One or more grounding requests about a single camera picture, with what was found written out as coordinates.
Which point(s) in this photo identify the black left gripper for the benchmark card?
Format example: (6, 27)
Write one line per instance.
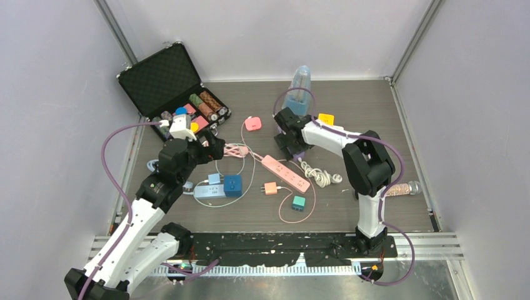
(214, 150)

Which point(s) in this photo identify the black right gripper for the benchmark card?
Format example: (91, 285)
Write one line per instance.
(283, 140)

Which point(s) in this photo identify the pink cube socket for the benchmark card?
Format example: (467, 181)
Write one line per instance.
(253, 123)

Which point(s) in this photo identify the yellow cube socket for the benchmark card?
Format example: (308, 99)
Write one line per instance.
(326, 118)

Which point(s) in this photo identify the dark blue cube socket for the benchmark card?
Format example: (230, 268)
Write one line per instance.
(232, 186)

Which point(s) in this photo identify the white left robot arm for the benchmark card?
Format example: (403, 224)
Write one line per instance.
(119, 267)

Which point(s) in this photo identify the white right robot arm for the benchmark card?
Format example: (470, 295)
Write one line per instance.
(368, 166)

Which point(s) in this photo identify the light blue charger plug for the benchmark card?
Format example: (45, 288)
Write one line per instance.
(214, 179)

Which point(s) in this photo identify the orange pink charger plug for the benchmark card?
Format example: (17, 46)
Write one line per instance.
(270, 188)

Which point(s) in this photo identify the teal charger plug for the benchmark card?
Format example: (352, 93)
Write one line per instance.
(298, 203)

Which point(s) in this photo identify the pink power strip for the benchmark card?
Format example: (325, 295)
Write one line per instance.
(285, 174)

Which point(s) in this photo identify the blue wrapped metronome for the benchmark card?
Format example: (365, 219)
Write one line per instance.
(298, 100)

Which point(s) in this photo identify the light blue power strip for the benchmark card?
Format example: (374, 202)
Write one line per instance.
(210, 191)

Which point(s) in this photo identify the black chip case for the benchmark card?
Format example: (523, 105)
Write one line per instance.
(167, 80)

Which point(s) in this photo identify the glittery small cylinder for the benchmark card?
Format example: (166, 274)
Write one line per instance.
(403, 189)

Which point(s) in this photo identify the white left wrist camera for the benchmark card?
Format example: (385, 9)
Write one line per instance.
(180, 127)

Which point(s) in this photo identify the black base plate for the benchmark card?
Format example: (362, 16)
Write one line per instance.
(280, 249)

